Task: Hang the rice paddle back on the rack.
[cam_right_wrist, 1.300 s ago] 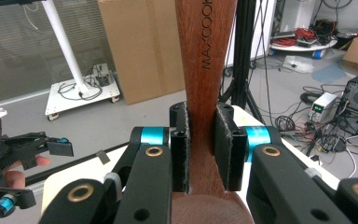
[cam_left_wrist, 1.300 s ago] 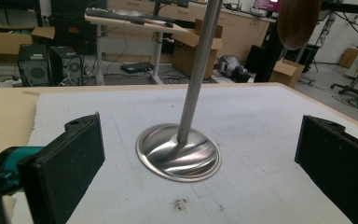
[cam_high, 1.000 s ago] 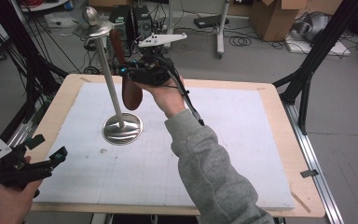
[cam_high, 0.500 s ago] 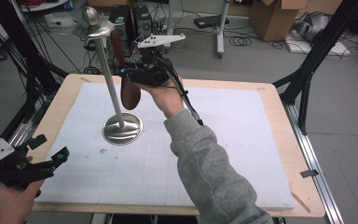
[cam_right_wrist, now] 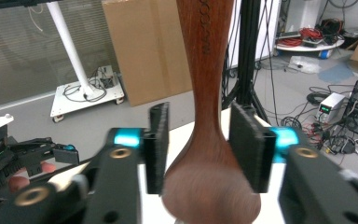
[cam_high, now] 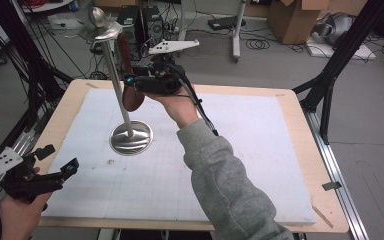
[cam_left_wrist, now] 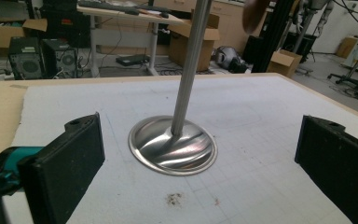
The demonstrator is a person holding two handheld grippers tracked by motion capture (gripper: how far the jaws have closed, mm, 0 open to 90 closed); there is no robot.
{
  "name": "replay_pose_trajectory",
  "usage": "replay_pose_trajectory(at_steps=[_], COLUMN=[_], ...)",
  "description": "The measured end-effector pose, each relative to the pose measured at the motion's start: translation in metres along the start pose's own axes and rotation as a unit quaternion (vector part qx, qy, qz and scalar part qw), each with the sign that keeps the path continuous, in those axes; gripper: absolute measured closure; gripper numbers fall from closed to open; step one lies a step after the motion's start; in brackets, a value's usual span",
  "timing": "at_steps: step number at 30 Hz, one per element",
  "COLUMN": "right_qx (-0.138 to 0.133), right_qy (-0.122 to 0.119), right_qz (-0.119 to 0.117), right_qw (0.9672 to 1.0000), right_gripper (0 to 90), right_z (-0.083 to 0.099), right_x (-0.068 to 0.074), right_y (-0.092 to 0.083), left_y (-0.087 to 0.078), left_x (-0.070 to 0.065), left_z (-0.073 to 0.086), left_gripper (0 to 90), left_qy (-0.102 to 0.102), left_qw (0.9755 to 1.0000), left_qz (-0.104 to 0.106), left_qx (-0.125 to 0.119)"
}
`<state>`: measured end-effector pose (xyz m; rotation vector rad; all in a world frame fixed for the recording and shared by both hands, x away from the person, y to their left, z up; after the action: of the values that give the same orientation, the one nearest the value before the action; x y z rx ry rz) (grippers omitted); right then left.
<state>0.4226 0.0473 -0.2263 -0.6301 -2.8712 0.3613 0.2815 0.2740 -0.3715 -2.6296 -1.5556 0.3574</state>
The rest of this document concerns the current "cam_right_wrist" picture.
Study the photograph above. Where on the white power supply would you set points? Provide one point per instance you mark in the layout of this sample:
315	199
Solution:
331	105

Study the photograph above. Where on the white pole stand on casters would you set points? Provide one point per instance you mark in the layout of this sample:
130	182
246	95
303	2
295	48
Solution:
74	62

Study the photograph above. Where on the black frame stand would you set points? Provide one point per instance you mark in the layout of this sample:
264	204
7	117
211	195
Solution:
248	62

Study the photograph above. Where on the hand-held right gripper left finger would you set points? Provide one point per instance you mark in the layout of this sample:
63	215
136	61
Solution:
155	155

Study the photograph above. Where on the tall flat cardboard box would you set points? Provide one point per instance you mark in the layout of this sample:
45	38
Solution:
149	53

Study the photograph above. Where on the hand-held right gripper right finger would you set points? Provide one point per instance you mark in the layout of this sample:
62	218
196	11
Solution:
251	149

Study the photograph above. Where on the round white table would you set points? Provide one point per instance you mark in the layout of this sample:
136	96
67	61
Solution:
310	46

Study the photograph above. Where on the brown wooden spoon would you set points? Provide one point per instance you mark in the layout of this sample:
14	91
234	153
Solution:
206	93

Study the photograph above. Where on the white grid mat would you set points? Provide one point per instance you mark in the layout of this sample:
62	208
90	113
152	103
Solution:
180	137

